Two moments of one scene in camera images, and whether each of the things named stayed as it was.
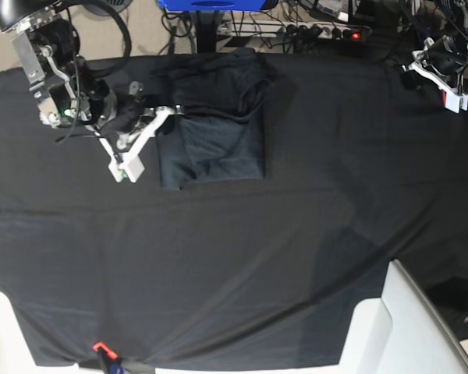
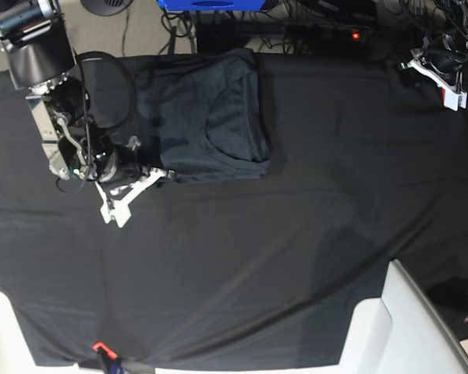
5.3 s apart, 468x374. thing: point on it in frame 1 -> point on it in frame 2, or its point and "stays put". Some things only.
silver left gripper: (124, 116) -> (122, 164)
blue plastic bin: (213, 5) stays put
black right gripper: (447, 58) stays put
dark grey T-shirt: (218, 134) stays put
